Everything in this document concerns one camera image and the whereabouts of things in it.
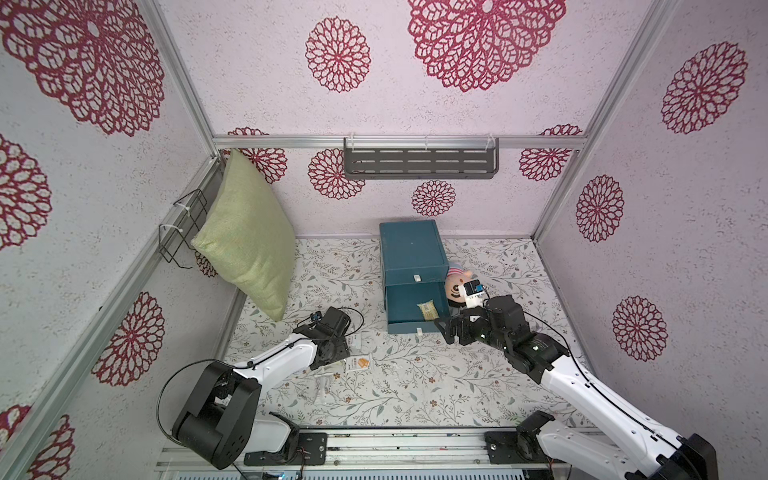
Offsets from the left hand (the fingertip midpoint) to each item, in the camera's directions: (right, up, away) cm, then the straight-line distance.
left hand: (334, 353), depth 89 cm
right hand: (+31, +14, -12) cm, 36 cm away
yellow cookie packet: (+29, +13, +1) cm, 31 cm away
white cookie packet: (+8, -2, -2) cm, 8 cm away
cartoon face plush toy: (+40, +23, +13) cm, 48 cm away
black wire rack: (-37, +37, -13) cm, 54 cm away
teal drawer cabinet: (+24, +25, -2) cm, 35 cm away
